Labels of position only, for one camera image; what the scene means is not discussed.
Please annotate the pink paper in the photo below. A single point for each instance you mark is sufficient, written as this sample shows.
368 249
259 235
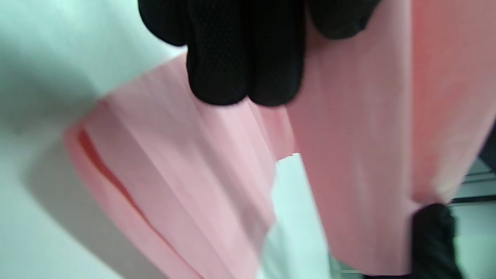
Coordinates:
368 135

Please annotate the person's right hand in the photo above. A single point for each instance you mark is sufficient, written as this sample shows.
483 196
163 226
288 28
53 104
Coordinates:
434 244

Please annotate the person's left hand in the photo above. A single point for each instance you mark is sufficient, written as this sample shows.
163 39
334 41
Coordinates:
244 50

